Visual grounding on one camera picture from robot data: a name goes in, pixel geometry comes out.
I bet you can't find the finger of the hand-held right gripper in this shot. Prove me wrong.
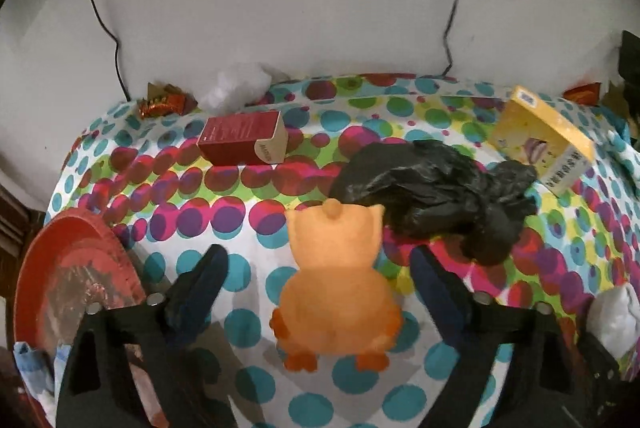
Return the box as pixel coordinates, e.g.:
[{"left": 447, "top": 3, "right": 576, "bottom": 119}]
[{"left": 577, "top": 330, "right": 623, "bottom": 409}]

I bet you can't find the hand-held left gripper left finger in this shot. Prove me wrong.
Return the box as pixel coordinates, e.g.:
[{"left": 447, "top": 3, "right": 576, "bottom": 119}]
[{"left": 54, "top": 244, "right": 237, "bottom": 428}]

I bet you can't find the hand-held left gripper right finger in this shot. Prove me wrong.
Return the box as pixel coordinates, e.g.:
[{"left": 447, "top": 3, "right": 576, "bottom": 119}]
[{"left": 410, "top": 245, "right": 596, "bottom": 428}]

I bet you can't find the short white sock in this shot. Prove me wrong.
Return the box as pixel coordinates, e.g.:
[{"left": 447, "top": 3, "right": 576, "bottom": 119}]
[{"left": 585, "top": 283, "right": 640, "bottom": 361}]

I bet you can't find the orange duck toy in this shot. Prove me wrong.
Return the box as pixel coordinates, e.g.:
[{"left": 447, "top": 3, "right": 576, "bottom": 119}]
[{"left": 270, "top": 199, "right": 403, "bottom": 371}]

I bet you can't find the round red tray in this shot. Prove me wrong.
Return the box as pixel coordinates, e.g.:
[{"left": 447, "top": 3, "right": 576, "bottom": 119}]
[{"left": 14, "top": 208, "right": 168, "bottom": 428}]

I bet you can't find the small light blue sock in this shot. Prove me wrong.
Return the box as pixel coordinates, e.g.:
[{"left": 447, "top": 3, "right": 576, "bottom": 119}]
[{"left": 12, "top": 340, "right": 71, "bottom": 404}]

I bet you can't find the colourful dotted tablecloth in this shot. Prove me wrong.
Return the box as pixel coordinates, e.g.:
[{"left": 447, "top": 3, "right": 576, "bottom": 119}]
[{"left": 45, "top": 72, "right": 640, "bottom": 428}]

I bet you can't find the black plastic bag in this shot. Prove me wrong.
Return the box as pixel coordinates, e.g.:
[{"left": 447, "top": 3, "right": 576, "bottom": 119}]
[{"left": 327, "top": 140, "right": 538, "bottom": 266}]

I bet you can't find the dark red box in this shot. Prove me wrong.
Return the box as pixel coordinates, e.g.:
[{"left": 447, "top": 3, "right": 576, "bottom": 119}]
[{"left": 196, "top": 109, "right": 288, "bottom": 167}]

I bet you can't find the yellow carton box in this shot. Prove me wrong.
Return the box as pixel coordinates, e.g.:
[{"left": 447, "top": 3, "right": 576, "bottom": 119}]
[{"left": 487, "top": 85, "right": 596, "bottom": 199}]

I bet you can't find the red gold candy wrapper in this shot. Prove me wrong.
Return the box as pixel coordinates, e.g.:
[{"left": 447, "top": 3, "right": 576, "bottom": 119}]
[{"left": 137, "top": 82, "right": 197, "bottom": 121}]

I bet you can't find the wooden chair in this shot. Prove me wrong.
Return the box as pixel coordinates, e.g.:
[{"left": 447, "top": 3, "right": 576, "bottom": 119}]
[{"left": 0, "top": 180, "right": 48, "bottom": 253}]

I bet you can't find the crumpled white plastic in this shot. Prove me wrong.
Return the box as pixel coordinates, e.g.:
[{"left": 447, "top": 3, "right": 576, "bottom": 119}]
[{"left": 197, "top": 62, "right": 275, "bottom": 115}]

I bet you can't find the red packet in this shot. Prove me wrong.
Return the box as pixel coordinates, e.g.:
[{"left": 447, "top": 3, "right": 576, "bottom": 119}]
[{"left": 562, "top": 82, "right": 601, "bottom": 104}]

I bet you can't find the thin black screen cable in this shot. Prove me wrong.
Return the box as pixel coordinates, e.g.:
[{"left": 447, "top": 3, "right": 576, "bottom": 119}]
[{"left": 75, "top": 0, "right": 132, "bottom": 101}]

